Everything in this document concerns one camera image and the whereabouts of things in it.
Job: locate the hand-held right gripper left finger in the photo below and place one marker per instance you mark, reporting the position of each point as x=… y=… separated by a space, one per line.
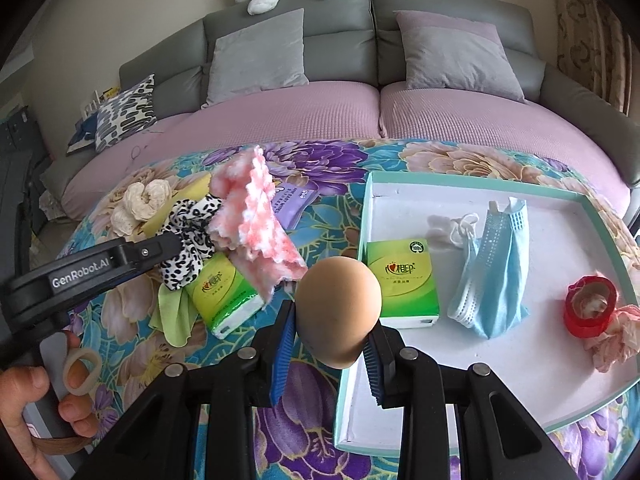
x=282 y=350

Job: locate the grey sofa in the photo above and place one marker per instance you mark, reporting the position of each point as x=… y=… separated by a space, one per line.
x=340 y=15

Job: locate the cream lace scrunchie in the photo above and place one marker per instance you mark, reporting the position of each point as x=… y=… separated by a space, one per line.
x=125 y=220
x=147 y=200

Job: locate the yellow sponge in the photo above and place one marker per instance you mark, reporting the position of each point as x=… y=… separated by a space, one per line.
x=197 y=187

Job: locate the pale patterned cloth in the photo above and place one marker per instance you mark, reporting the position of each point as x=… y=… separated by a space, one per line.
x=52 y=205

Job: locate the blue face mask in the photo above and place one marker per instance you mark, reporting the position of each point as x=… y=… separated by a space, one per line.
x=495 y=280

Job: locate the red tape roll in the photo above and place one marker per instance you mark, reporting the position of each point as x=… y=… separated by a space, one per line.
x=575 y=317

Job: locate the grey and mauve pillow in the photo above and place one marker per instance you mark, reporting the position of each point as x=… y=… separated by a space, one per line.
x=450 y=55

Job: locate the beige egg-shaped sponge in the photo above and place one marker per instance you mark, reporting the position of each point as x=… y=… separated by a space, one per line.
x=335 y=310

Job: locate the pale pink scrunchie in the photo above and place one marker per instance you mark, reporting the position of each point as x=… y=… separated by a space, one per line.
x=617 y=340

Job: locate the yellow black packet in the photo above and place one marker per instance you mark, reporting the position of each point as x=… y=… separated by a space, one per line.
x=107 y=93

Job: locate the person's left hand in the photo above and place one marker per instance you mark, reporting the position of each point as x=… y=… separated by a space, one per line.
x=25 y=385

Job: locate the dark grey cabinet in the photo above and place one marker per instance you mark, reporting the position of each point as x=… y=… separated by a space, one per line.
x=15 y=170

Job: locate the beige finger loop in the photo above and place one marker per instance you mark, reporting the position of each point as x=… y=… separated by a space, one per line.
x=67 y=375

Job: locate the mauve sofa seat cover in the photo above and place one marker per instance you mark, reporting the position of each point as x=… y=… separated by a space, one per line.
x=260 y=115
x=475 y=115

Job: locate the blue cushion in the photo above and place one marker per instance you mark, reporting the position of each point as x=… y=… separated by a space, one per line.
x=82 y=135

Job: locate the pink white fluffy cloth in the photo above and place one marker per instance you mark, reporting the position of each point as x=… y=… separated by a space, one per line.
x=250 y=220

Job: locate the green tissue pack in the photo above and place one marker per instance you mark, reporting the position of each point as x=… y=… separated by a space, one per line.
x=220 y=290
x=405 y=285

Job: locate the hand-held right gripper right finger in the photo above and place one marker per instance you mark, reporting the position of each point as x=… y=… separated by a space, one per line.
x=372 y=370

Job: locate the beige patterned curtain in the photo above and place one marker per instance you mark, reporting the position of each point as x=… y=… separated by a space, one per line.
x=580 y=20

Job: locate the black white spotted pillow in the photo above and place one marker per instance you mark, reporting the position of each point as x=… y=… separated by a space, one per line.
x=125 y=112

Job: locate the purple wet wipes pack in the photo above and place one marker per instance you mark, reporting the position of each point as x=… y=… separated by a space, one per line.
x=292 y=205

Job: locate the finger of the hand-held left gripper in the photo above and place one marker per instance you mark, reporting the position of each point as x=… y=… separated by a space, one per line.
x=150 y=252

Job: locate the light green cloth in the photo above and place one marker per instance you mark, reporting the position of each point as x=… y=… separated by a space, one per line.
x=177 y=315

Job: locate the plain grey pillow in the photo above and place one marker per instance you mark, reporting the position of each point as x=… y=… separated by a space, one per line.
x=260 y=60

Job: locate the leopard print scrunchie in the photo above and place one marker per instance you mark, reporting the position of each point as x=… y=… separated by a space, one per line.
x=192 y=220

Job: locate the teal and white tray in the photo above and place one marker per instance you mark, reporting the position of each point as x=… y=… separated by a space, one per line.
x=500 y=375

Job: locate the floral blanket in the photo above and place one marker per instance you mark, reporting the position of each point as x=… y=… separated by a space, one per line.
x=320 y=160

